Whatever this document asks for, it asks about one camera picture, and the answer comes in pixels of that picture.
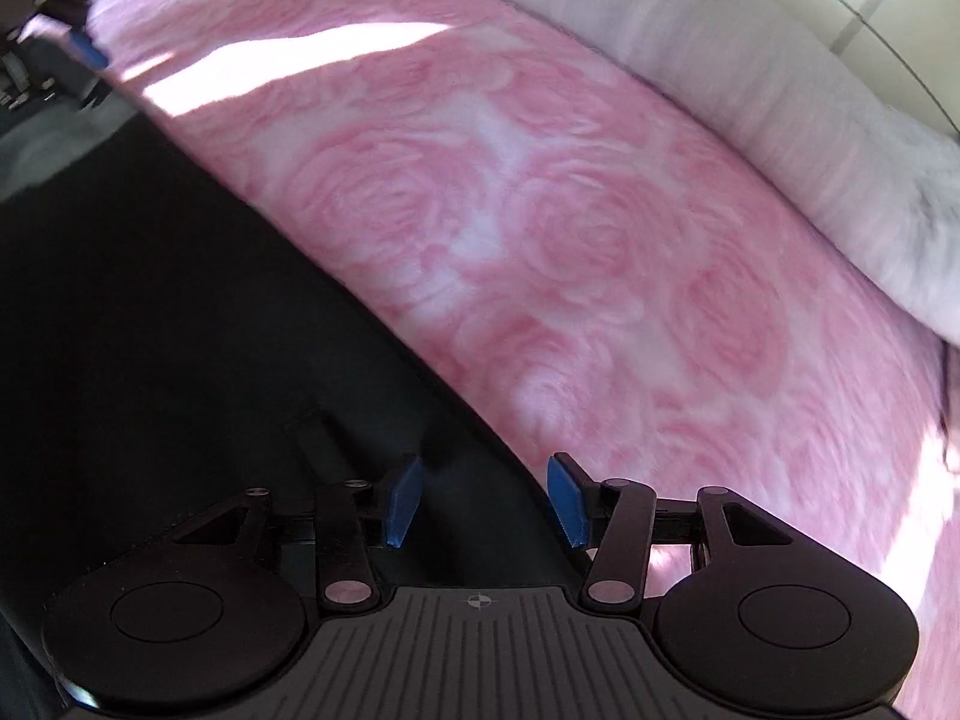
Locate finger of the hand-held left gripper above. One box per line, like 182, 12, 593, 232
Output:
67, 27, 108, 70

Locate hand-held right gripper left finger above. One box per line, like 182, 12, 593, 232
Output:
171, 453, 425, 610

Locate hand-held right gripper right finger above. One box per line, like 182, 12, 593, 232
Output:
546, 453, 797, 610

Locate black garment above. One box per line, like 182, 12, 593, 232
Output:
0, 114, 593, 720

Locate pink rose blanket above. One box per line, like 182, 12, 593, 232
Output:
15, 0, 960, 720

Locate white striped quilt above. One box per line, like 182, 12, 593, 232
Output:
420, 0, 960, 350

